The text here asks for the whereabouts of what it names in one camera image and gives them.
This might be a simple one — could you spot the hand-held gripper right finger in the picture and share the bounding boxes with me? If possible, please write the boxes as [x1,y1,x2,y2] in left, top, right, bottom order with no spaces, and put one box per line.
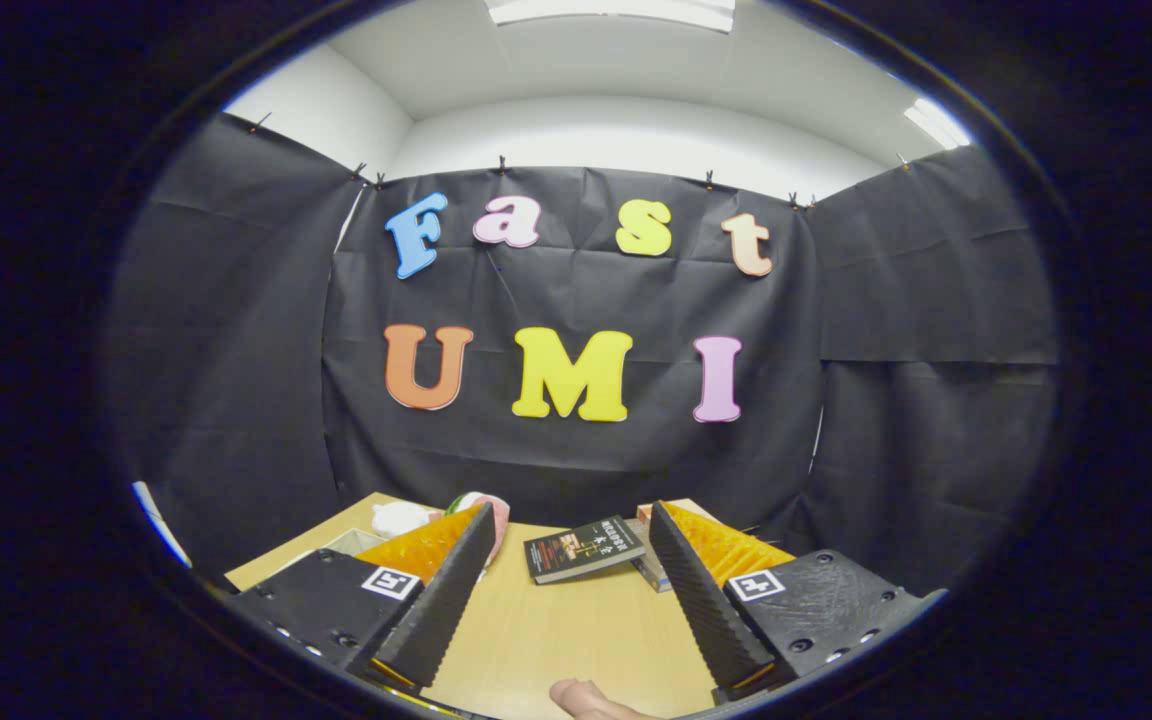
[647,499,947,702]

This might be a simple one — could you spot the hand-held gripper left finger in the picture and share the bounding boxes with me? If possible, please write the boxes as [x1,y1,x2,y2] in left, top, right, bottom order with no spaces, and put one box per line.
[229,502,498,695]

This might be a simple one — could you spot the cream fabric storage box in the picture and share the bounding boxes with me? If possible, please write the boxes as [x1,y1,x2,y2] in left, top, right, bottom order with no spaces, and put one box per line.
[271,528,389,581]

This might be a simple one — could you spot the grey cover book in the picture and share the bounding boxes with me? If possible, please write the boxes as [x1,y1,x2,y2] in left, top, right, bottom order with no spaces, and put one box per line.
[626,518,676,594]

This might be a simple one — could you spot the white round plush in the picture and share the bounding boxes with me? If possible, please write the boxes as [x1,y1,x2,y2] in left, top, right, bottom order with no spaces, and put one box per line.
[371,500,443,539]

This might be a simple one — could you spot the watermelon slice plush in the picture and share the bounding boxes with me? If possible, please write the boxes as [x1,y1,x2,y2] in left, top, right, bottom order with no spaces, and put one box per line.
[446,490,513,567]

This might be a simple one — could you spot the black cover book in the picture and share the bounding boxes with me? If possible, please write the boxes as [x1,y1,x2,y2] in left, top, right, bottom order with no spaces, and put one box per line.
[523,515,647,586]

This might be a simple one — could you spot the row of black cloth clips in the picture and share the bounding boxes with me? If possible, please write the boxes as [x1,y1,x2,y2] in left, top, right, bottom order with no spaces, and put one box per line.
[248,112,913,212]

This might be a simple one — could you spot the ceiling light panel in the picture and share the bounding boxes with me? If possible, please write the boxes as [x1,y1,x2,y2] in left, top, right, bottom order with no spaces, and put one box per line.
[904,97,973,151]

